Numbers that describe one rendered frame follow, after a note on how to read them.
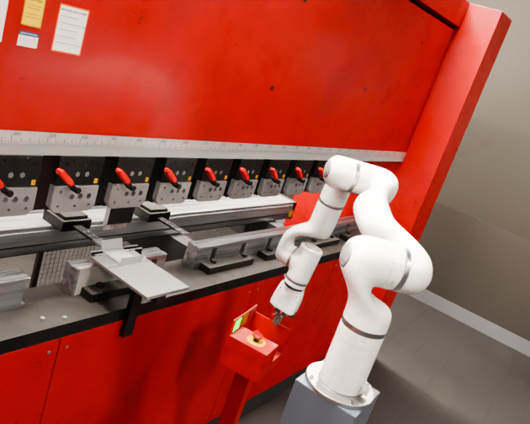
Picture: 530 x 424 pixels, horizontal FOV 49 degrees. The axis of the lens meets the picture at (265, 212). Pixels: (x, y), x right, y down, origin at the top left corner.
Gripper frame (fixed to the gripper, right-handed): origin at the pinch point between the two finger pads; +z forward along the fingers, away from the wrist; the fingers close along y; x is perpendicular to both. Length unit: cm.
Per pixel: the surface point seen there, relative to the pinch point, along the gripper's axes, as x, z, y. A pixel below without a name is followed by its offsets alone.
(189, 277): -9.2, 0.6, -35.2
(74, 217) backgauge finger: -41, -12, -69
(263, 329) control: 4.2, 9.0, -4.1
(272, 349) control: -9.6, 6.1, 5.5
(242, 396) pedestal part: -8.2, 30.5, 3.1
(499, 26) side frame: 169, -138, -2
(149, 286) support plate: -52, -13, -27
